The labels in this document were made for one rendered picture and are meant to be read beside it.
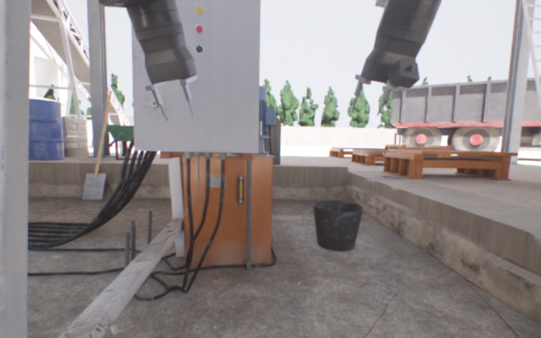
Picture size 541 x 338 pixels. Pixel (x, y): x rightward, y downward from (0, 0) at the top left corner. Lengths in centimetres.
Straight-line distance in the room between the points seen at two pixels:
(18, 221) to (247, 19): 76
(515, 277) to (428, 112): 758
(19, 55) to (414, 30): 65
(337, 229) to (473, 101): 768
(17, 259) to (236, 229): 105
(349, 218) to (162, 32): 149
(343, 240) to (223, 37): 134
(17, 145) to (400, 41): 64
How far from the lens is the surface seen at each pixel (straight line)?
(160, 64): 49
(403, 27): 47
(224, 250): 153
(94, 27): 604
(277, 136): 339
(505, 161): 360
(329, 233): 176
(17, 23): 67
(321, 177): 328
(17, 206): 61
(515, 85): 725
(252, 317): 119
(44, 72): 1424
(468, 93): 908
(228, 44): 93
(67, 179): 389
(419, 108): 898
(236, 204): 145
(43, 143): 501
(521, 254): 156
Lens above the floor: 69
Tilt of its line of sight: 6 degrees down
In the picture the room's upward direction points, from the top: 1 degrees clockwise
